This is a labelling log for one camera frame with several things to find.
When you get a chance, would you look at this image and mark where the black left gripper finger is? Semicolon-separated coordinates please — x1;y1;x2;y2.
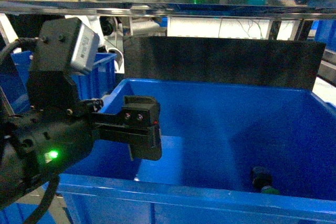
91;95;162;161

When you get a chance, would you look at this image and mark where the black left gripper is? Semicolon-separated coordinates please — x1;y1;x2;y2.
0;71;104;209

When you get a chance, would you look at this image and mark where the green push button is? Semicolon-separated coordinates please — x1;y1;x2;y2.
250;166;280;195

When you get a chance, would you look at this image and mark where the blue bin behind left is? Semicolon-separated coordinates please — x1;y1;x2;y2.
11;51;116;100

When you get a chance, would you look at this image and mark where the large open blue bin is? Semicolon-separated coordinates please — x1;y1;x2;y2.
58;79;335;223

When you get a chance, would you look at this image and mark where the black back panel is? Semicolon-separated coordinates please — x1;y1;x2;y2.
123;36;325;90

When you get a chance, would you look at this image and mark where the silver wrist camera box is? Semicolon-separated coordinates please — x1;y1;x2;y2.
70;23;100;74

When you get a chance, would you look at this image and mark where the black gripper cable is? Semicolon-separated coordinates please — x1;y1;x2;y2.
23;174;61;224

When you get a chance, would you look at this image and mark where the stainless steel shelf rail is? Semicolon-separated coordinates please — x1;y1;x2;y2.
1;0;335;20

